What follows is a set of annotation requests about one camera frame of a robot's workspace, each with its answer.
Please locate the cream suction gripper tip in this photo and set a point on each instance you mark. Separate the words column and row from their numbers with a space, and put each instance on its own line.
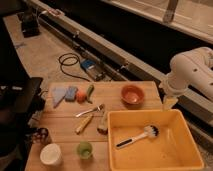
column 169, row 102

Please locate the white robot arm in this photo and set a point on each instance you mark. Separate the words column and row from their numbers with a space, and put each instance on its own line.
column 190, row 68

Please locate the red bowl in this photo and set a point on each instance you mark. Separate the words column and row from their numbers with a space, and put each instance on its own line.
column 132, row 94

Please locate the white dish brush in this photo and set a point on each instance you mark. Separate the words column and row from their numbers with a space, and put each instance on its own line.
column 150, row 131

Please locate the yellow plastic bin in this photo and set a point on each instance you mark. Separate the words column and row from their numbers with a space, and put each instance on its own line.
column 174, row 149

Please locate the blue electronic box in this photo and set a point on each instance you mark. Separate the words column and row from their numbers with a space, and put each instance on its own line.
column 92, row 69

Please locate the green pepper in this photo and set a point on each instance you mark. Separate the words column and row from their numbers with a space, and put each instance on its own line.
column 89, row 92

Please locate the green cup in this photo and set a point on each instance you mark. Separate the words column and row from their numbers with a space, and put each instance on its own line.
column 84, row 150

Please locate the blue sponge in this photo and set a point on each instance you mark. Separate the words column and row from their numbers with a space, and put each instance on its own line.
column 70, row 94

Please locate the light blue cloth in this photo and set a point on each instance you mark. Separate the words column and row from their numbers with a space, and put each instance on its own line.
column 58, row 94

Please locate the white cup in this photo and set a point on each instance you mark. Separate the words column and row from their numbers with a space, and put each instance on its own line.
column 51, row 155

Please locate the dark patterned can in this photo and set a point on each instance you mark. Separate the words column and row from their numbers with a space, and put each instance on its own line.
column 41, row 136

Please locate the black box on floor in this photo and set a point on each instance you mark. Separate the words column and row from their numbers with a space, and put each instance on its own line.
column 29, row 24

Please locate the yellow handled knife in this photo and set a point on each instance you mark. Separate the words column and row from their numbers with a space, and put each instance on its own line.
column 83, row 124

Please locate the long metal rail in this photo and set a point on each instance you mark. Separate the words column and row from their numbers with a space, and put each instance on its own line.
column 142, row 45

